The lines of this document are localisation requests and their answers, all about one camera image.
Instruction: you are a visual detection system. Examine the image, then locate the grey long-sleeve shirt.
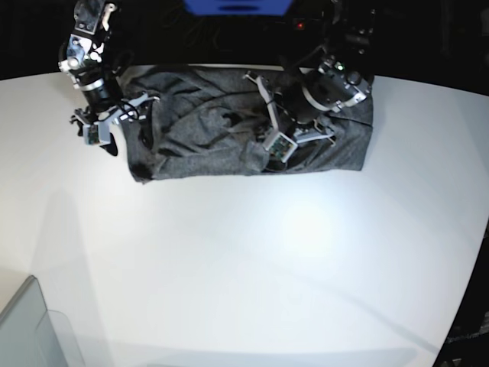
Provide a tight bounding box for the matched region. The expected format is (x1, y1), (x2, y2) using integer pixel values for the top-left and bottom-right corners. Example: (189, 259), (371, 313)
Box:
(120, 66), (374, 184)

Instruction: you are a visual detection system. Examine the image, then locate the blue bin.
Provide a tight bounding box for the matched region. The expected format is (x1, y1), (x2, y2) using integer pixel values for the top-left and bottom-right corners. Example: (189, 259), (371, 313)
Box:
(183, 0), (293, 16)

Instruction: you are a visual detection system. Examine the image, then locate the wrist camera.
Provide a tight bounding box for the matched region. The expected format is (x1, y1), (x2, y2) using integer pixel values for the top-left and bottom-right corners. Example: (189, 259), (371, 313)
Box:
(263, 131), (298, 163)
(82, 122), (111, 146)

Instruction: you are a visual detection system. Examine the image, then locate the black power strip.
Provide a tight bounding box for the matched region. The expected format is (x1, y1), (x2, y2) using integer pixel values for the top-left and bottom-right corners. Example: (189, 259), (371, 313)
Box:
(291, 18), (324, 31)

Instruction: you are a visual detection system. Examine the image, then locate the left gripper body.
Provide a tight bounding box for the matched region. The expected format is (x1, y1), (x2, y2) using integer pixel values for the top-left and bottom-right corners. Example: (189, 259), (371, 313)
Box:
(242, 71), (335, 145)

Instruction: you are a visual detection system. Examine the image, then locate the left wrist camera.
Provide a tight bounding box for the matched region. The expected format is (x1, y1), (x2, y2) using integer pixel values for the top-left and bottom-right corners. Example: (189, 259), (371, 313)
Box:
(263, 131), (298, 163)

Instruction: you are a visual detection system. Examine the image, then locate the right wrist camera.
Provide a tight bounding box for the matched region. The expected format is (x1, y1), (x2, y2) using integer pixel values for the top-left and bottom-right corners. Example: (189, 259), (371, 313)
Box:
(82, 122), (111, 146)

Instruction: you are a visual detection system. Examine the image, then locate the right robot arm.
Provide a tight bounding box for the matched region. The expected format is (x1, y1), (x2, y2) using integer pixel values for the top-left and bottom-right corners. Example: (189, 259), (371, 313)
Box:
(58, 1), (160, 156)

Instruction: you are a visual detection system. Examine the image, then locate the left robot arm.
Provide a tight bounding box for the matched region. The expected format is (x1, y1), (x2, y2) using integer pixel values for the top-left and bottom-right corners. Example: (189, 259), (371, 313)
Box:
(244, 1), (376, 153)

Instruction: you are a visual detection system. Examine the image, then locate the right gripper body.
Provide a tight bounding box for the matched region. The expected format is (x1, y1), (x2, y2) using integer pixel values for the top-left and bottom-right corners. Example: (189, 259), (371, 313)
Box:
(70, 76), (160, 128)

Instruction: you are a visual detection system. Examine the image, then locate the translucent plastic box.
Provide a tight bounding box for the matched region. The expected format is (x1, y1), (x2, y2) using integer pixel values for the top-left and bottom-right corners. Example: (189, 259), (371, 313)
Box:
(1, 276), (86, 367)

